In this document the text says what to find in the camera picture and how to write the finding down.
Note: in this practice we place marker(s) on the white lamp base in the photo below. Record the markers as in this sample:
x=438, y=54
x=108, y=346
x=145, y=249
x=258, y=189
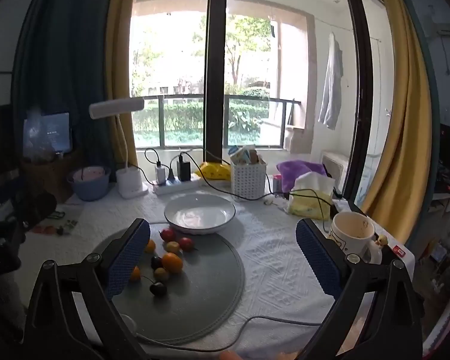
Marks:
x=131, y=182

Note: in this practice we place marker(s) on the brown wicker basket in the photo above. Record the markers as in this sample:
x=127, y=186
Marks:
x=48, y=174

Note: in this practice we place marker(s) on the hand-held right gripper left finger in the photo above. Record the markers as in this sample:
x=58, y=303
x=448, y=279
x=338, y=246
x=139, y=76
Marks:
x=129, y=255

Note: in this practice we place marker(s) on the dark blue curtain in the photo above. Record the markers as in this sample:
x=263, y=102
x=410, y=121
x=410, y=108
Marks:
x=67, y=45

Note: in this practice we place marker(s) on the yellow-brown round fruit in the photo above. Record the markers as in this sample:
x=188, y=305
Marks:
x=172, y=246
x=161, y=274

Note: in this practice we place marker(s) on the brown packet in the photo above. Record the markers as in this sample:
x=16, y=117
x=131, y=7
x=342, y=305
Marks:
x=253, y=156

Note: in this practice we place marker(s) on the grey round mat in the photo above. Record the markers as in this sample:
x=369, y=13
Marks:
x=202, y=288

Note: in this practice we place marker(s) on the white power strip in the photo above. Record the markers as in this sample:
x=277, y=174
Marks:
x=176, y=187

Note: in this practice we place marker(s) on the yellow plastic bag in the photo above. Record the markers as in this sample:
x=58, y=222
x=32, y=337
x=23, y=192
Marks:
x=213, y=170

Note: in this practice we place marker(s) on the small orange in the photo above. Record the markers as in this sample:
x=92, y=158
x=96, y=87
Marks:
x=150, y=246
x=135, y=273

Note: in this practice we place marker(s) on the small yellow duck figure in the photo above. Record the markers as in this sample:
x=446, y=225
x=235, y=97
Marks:
x=381, y=240

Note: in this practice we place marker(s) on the white round plate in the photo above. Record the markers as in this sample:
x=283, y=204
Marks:
x=198, y=213

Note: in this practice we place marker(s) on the yellow curtain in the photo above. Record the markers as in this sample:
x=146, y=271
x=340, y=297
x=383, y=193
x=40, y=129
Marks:
x=120, y=45
x=401, y=120

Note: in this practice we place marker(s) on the yellow tissue pack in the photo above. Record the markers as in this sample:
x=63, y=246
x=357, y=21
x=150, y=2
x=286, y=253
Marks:
x=307, y=204

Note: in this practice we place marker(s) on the black door frame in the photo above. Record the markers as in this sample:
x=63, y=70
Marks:
x=362, y=101

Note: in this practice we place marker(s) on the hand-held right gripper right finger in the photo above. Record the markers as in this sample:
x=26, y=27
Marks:
x=318, y=258

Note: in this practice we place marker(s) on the white balcony cabinet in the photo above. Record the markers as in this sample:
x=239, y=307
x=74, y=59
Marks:
x=335, y=165

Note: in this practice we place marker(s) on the white cartoon mug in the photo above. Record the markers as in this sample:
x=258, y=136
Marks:
x=350, y=242

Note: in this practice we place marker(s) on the white charger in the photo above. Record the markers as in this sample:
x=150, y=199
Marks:
x=160, y=173

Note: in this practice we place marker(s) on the clear plastic bag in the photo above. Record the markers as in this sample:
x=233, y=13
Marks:
x=65, y=225

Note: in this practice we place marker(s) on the tablet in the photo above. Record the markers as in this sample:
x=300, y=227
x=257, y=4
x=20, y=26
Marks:
x=47, y=133

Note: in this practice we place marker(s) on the small red white can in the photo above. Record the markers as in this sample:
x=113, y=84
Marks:
x=276, y=184

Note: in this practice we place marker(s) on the black window post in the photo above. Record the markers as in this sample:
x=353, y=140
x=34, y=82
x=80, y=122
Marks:
x=215, y=63

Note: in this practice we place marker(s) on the blue plastic bowl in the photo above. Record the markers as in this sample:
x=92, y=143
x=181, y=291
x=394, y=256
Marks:
x=88, y=189

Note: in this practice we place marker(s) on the balcony railing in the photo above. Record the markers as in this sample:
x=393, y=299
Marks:
x=247, y=99

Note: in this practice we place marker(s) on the white hanging shirt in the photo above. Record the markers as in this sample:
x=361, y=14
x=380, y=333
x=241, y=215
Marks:
x=332, y=82

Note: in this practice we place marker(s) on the blue white packet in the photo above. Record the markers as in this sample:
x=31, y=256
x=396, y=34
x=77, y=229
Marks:
x=235, y=153

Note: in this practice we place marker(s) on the red packet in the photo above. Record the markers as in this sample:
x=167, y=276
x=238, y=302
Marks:
x=399, y=250

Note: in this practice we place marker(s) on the black charger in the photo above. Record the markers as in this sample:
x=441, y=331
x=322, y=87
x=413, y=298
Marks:
x=183, y=170

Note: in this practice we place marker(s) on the large orange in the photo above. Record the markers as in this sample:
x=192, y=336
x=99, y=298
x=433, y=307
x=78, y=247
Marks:
x=172, y=262

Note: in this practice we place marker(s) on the white perforated basket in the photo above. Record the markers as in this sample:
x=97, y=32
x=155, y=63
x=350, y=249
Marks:
x=248, y=182

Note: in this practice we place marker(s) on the red tomato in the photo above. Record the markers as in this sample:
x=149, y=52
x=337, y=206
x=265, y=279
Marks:
x=167, y=233
x=186, y=243

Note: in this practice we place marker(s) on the dark plum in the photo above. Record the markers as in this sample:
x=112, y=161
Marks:
x=156, y=261
x=158, y=288

